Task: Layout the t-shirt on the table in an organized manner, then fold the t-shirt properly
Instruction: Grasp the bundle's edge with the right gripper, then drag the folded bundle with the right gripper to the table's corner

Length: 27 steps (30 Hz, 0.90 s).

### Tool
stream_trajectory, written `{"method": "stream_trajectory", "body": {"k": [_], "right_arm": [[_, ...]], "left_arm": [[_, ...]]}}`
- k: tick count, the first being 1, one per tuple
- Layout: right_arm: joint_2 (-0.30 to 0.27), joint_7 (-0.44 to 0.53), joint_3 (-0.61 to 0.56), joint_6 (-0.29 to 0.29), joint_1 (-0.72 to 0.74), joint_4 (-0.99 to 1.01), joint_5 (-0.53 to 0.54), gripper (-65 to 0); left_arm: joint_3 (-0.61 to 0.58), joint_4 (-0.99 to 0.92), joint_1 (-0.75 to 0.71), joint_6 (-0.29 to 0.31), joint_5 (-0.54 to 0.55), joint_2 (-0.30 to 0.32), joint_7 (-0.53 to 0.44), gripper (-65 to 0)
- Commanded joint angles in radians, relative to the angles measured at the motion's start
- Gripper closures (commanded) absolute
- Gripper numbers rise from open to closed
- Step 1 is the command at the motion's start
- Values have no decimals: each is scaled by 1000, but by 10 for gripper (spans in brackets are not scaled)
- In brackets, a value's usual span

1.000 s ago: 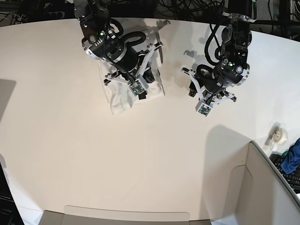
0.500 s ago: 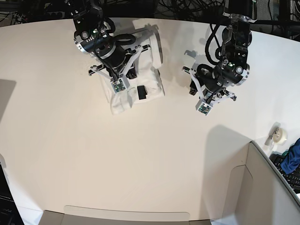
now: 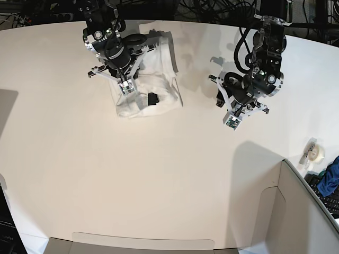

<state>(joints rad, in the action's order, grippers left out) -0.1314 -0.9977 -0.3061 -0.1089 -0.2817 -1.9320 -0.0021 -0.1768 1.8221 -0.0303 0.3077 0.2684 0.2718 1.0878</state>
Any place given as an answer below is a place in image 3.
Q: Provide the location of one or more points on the grey cardboard box bottom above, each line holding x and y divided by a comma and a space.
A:
95, 243

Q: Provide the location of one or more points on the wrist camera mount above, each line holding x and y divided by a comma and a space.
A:
124, 68
237, 111

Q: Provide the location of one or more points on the black keyboard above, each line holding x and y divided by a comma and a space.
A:
330, 201

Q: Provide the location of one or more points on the grey cardboard box right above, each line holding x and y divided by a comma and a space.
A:
292, 219

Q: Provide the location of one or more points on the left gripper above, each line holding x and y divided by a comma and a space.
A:
220, 99

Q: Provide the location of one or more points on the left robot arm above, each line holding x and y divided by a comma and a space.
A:
262, 75

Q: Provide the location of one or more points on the clear tape roll dispenser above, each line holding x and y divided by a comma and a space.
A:
313, 154

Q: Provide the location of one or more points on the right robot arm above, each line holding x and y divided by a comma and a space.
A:
102, 36

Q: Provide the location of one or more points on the white printed t-shirt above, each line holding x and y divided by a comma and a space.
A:
157, 90

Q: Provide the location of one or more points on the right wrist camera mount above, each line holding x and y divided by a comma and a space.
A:
124, 68

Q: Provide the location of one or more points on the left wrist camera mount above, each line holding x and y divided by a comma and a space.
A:
237, 111

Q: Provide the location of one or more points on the blue cloth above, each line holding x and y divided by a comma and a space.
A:
329, 182

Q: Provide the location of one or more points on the grey cardboard box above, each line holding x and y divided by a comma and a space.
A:
95, 243
292, 219

